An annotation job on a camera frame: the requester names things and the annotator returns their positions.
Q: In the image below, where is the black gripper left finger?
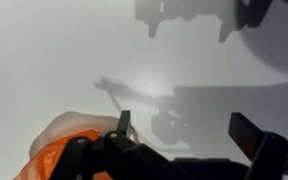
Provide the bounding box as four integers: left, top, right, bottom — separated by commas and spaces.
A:
50, 110, 175, 180

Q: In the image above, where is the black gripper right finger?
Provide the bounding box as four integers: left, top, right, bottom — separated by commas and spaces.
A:
228, 112, 288, 180

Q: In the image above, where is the orange plastic bag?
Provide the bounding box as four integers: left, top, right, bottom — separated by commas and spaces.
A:
13, 110, 141, 180

